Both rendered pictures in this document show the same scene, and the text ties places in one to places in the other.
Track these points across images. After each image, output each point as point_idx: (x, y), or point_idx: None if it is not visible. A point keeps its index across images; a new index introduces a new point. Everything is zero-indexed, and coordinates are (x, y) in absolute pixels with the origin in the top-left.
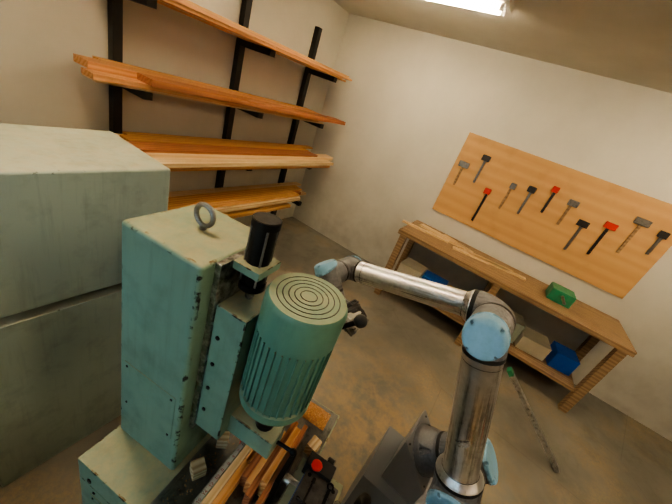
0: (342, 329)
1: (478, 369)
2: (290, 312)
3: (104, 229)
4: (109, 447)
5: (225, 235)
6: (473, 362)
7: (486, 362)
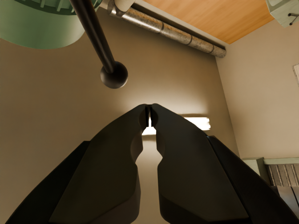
0: (107, 42)
1: (291, 187)
2: None
3: None
4: None
5: None
6: (283, 191)
7: (272, 186)
